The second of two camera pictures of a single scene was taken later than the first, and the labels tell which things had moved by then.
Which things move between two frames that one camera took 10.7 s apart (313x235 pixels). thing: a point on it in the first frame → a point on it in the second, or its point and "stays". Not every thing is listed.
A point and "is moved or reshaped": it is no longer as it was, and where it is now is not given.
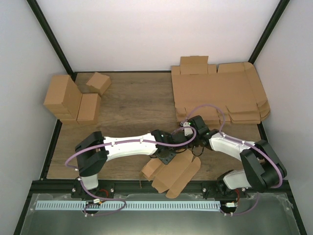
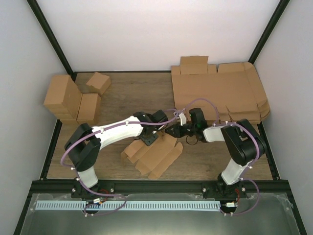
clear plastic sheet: x=257 y=214 stays
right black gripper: x=188 y=147 → x=177 y=132
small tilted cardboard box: x=100 y=82 stays
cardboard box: x=89 y=108 stays
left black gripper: x=166 y=160 → x=149 y=141
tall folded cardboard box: x=63 y=98 stays
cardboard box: x=172 y=177 is moved or reshaped
